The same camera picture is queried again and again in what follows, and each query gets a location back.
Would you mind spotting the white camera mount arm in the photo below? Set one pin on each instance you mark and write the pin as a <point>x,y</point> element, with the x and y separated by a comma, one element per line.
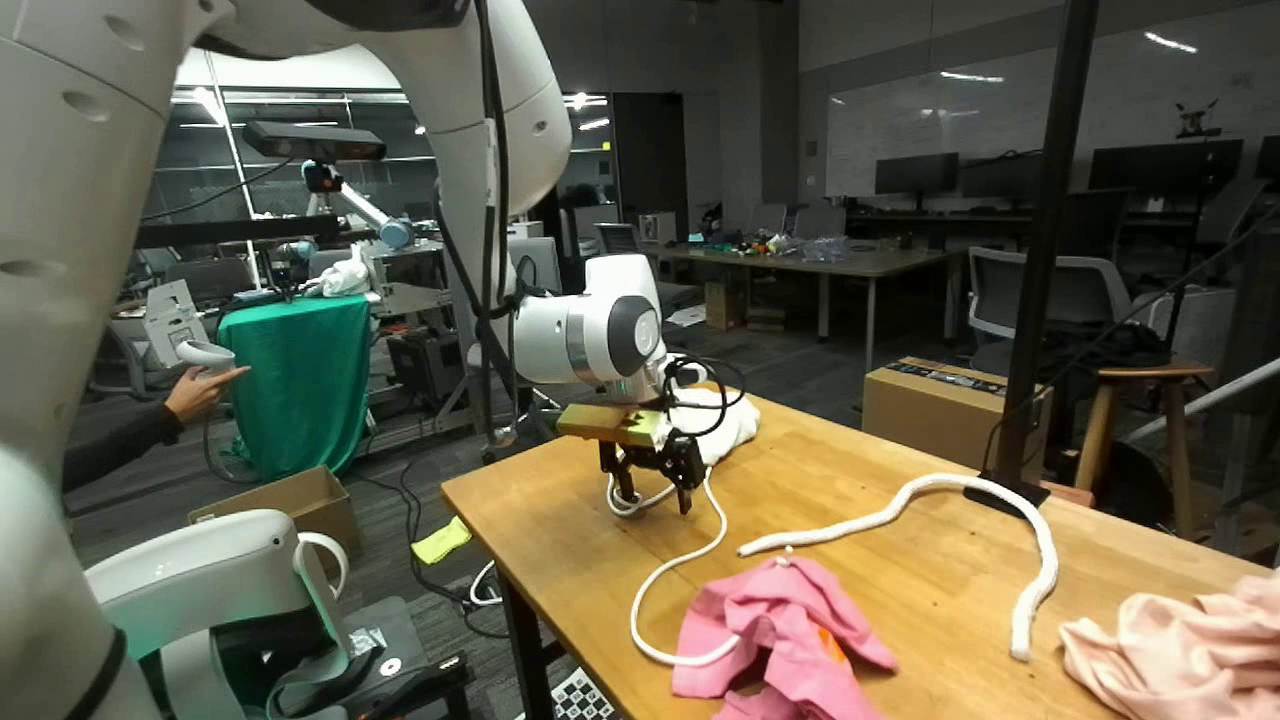
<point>356,200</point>

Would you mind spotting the cardboard box with black tape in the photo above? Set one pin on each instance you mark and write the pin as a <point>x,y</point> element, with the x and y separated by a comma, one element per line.
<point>933,402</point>

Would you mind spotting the black upright pole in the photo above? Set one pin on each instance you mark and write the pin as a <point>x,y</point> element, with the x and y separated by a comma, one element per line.
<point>1052,200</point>

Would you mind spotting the white sign board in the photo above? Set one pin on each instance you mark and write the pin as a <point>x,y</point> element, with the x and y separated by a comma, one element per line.
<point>165,312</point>

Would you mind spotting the ceiling light strip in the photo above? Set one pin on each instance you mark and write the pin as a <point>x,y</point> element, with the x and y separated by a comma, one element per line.
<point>969,77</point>
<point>1169,41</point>

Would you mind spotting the wooden stool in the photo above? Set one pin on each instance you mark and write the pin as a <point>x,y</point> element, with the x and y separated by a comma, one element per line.
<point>1144,378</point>

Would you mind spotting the black drone wall decoration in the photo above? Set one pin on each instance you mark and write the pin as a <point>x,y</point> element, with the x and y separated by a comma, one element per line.
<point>1196,122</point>

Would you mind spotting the checkerboard calibration board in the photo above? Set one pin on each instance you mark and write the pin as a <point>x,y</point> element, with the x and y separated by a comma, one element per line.
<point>586,697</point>

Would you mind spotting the person forearm black sleeve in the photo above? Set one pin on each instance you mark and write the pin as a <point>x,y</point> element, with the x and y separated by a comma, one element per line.
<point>121,446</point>

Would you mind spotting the person's bare hand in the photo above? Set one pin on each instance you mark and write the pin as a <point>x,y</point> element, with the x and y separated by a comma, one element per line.
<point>196,393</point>

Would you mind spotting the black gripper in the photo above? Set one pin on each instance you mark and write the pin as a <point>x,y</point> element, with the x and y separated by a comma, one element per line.
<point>654,455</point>

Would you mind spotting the white plastic device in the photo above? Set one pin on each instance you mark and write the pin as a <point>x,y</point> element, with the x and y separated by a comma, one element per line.
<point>349,272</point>

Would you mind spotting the green table cover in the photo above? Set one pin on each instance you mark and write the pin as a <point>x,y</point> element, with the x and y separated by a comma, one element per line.
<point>301,385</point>

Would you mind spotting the yellow paper sheet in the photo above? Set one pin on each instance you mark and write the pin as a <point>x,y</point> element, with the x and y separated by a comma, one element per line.
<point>442,542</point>

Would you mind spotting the white handheld controller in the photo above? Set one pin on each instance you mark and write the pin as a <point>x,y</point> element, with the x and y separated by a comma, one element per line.
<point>207,355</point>

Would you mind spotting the white frame office chair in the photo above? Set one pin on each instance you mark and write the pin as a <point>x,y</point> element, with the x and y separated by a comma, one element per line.
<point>982,295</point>

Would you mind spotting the beige wrist camera box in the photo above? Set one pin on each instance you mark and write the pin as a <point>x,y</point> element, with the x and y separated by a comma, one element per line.
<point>605,420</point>

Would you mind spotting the magenta pink cloth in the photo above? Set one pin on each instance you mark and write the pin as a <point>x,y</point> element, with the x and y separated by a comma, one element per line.
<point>780,643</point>

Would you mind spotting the black stereo camera bar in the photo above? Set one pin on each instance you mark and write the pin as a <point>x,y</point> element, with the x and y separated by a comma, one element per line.
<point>312,137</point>

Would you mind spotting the pale peach cloth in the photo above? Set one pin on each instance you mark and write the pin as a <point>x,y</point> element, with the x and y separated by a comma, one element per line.
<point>1180,654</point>

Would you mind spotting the black table leg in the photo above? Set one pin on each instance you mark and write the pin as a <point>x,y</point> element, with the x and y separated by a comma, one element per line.
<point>527,654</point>

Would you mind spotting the long wooden office table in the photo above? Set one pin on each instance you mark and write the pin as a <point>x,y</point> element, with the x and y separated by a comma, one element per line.
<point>854,262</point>

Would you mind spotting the white slanted rail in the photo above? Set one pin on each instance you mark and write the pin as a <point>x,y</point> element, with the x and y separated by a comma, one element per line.
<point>1225,393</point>

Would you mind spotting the small open cardboard box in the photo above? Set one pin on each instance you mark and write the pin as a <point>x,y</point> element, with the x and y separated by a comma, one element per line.
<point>301,503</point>

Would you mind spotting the wide black computer monitor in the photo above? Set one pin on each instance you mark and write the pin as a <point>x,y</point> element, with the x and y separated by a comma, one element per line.
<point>1166,170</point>

